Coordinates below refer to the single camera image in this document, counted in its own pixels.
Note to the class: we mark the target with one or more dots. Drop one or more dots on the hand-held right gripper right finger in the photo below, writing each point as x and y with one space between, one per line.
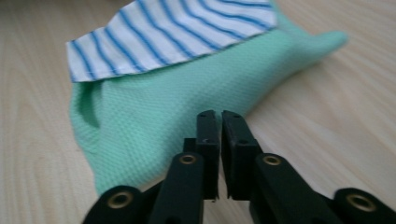
238 149

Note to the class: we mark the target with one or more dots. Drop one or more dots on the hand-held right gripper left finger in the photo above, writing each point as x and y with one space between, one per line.
208 146

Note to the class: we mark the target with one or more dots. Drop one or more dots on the mint green small shirt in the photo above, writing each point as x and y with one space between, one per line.
155 102

